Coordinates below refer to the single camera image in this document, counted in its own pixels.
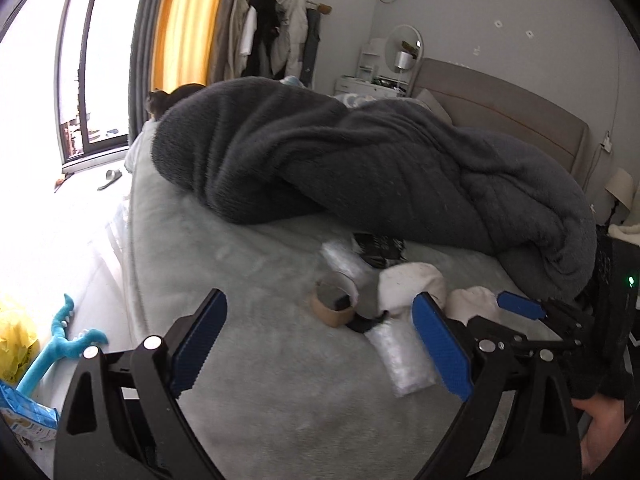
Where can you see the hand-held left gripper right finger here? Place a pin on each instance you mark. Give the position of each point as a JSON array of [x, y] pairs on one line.
[[442, 352]]

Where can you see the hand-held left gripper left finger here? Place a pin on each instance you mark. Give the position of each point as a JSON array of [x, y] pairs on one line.
[[197, 347]]

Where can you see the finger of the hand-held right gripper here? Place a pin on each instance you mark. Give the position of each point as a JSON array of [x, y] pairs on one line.
[[520, 305]]

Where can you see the small white cloth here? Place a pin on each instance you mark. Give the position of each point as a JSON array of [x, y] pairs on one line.
[[472, 302]]

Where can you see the large white cloth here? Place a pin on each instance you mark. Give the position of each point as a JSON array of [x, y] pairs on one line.
[[410, 285]]

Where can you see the brown cardboard tape roll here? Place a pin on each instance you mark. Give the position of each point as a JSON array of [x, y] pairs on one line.
[[330, 315]]

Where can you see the black patterned cloth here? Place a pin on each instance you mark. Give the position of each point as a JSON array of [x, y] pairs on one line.
[[380, 247]]

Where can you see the yellow plastic bag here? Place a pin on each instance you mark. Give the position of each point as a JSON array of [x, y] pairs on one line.
[[15, 340]]

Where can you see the person's right hand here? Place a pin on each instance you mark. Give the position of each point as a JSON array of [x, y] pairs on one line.
[[597, 435]]

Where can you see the cream fleece cloth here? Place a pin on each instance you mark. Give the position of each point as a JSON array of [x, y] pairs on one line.
[[625, 232]]

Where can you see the bed with grey-green sheet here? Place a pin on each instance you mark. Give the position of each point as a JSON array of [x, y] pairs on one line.
[[280, 385]]

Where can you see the white bedside lamp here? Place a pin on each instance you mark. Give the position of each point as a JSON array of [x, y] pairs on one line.
[[620, 187]]

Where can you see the blue snack box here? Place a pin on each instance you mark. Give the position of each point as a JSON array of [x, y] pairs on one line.
[[27, 410]]

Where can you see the grey slipper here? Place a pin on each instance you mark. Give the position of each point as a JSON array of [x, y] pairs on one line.
[[110, 179]]

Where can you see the beige upholstered headboard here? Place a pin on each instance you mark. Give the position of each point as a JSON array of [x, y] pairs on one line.
[[510, 110]]

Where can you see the dark grey fleece blanket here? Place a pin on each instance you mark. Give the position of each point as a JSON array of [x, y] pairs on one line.
[[350, 160]]

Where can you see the beige pillow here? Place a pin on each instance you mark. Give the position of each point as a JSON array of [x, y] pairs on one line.
[[432, 105]]

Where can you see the dark furry animal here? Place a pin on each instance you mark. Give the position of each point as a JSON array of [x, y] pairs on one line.
[[170, 100]]

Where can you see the white vanity table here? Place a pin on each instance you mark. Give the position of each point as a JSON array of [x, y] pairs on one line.
[[370, 85]]

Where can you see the oval white-framed mirror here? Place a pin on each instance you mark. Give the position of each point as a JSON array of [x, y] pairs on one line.
[[404, 42]]

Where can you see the grey curtain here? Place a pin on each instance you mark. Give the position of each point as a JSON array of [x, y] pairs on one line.
[[145, 60]]

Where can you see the beige hanging coat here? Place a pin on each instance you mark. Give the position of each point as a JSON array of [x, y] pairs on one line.
[[239, 35]]

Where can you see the grey hanging pants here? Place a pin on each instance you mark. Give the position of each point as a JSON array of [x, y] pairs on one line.
[[311, 50]]

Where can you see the yellow curtain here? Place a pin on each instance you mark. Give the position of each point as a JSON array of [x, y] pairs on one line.
[[187, 25]]

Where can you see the black hanging garment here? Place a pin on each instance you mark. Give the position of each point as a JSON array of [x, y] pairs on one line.
[[264, 25]]

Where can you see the white hanging jacket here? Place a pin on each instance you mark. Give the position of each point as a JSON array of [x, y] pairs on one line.
[[292, 30]]

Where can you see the window with dark frame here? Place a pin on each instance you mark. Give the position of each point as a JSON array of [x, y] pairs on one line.
[[90, 60]]

